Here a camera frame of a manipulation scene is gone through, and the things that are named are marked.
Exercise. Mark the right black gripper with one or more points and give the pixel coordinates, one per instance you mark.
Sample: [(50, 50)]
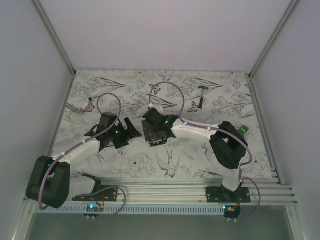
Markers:
[(146, 128)]

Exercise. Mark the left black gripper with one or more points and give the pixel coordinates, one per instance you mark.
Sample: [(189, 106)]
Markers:
[(130, 133)]

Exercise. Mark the black fuse box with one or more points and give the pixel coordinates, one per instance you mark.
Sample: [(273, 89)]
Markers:
[(158, 142)]

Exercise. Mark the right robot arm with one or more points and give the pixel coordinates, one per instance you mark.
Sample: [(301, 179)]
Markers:
[(228, 145)]

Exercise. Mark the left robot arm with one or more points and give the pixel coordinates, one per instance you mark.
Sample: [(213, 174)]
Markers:
[(51, 184)]

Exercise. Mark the floral patterned mat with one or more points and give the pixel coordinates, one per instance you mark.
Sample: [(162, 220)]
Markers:
[(128, 92)]

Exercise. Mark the metal latch with blue knob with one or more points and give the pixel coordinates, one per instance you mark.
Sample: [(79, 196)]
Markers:
[(87, 107)]

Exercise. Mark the small hammer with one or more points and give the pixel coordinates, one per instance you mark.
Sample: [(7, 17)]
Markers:
[(203, 89)]

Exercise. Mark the left controller board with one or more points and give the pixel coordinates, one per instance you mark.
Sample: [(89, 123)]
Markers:
[(93, 211)]

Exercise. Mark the controller board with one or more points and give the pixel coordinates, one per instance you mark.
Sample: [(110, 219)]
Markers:
[(231, 212), (93, 211)]

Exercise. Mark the green connector part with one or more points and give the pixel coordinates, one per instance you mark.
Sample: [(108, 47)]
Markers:
[(243, 130)]

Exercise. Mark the right controller board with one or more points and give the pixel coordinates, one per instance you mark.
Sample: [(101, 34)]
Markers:
[(231, 212)]

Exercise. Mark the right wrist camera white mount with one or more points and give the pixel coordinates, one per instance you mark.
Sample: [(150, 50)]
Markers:
[(158, 107)]

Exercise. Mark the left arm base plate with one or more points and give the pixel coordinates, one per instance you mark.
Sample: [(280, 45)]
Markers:
[(99, 195)]

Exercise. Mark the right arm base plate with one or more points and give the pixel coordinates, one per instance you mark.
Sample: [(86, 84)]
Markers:
[(219, 194)]

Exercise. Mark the slotted cable duct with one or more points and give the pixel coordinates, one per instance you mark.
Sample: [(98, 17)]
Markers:
[(131, 209)]

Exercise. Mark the aluminium rail frame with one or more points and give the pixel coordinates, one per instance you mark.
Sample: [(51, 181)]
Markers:
[(193, 190)]

